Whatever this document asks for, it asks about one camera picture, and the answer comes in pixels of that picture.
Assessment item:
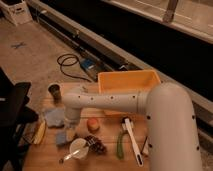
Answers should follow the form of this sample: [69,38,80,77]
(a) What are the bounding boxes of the dark brown cup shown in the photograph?
[48,84,61,102]

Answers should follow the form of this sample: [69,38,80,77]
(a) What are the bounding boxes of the green chili pepper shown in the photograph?
[116,131,127,160]

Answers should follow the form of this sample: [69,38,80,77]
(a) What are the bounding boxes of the blue grey cloth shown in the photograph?
[44,108,64,128]

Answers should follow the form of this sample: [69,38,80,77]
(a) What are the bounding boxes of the white cardboard box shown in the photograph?
[0,0,32,26]

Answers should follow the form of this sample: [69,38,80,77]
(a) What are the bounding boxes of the bunch of dark grapes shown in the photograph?
[85,135,107,155]

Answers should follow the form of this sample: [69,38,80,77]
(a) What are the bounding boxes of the yellow plastic bin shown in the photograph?
[98,69,161,94]

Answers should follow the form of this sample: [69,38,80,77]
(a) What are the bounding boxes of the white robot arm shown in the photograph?
[62,82,203,171]

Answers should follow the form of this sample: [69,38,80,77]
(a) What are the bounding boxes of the white bowl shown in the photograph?
[69,138,89,160]

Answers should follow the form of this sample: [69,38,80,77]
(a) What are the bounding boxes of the black chair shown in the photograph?
[0,67,38,171]

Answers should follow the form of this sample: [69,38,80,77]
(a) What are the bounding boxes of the blue sponge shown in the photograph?
[55,131,67,146]

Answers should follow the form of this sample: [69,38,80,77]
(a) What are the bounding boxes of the blue power box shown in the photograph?
[80,59,95,71]

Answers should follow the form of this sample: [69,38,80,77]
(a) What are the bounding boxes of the white dish brush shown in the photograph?
[122,117,143,167]

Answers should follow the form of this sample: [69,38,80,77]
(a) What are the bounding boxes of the black cable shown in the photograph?
[56,53,94,83]

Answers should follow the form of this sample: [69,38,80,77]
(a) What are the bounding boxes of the yellow banana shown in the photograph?
[33,120,46,145]

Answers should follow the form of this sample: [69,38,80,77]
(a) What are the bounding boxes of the orange peach fruit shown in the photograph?
[87,118,100,132]

